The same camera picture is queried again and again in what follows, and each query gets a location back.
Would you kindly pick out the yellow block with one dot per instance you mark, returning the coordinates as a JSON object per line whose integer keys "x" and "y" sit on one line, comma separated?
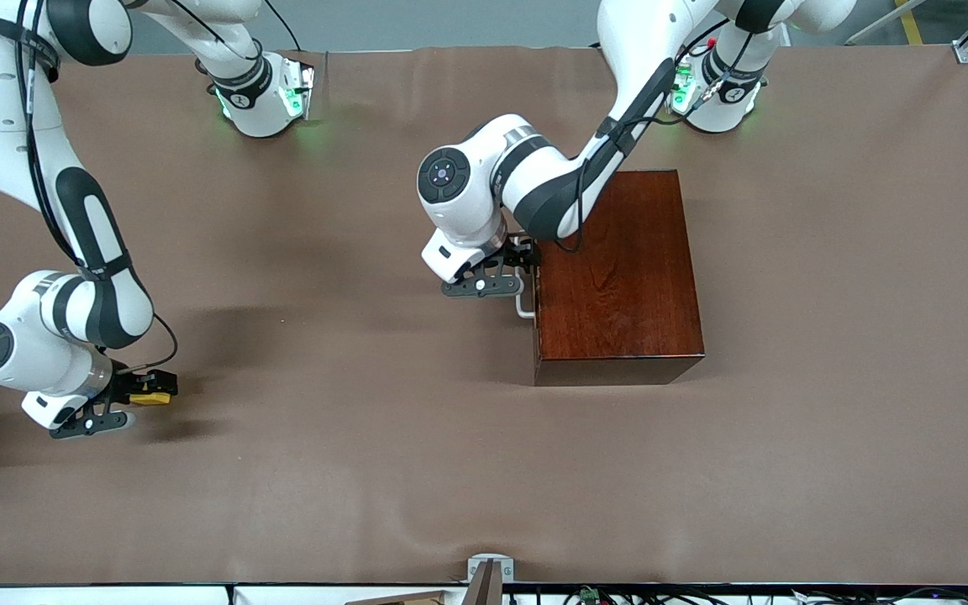
{"x": 150, "y": 399}

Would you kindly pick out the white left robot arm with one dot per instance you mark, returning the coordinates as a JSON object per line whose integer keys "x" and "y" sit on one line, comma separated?
{"x": 534, "y": 176}

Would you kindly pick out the dark brown wooden cabinet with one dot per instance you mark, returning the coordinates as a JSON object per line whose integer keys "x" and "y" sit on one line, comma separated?
{"x": 635, "y": 294}

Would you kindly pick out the brown table mat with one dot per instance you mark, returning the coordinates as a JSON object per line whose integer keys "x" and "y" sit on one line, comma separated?
{"x": 366, "y": 470}

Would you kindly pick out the light wooden board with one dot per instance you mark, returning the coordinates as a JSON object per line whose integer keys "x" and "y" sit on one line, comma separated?
{"x": 404, "y": 599}

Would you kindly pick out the green terminal connector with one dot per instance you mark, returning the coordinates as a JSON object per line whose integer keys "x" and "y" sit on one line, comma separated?
{"x": 589, "y": 594}

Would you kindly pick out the yellow floor tape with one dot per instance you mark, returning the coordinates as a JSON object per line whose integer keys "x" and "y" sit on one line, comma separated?
{"x": 911, "y": 23}

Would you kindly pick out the grey metal mount bracket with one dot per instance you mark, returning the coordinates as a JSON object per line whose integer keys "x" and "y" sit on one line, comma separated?
{"x": 491, "y": 571}

